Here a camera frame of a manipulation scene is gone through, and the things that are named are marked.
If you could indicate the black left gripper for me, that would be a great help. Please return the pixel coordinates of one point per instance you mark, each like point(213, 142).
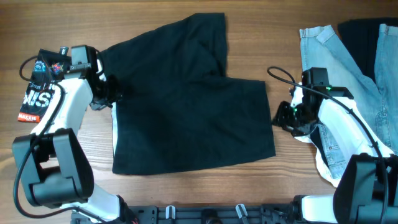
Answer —
point(116, 90)

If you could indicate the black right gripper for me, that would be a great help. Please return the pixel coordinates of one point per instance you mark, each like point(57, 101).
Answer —
point(282, 121)

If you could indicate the black t-shirt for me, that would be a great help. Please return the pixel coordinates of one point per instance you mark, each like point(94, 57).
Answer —
point(178, 110)

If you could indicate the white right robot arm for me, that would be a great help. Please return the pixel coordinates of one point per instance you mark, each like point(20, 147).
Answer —
point(367, 190)

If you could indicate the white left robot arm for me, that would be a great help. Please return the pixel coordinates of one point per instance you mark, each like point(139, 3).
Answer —
point(53, 173)

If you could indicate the white garment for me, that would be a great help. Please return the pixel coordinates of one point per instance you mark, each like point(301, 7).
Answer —
point(320, 157)

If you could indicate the folded black printed jersey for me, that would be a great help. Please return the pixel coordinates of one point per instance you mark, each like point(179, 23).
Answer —
point(48, 68)

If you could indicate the light blue denim jeans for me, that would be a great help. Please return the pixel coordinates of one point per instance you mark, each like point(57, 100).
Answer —
point(376, 98)

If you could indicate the black garment in pile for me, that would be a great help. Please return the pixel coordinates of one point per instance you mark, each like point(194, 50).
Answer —
point(360, 36)

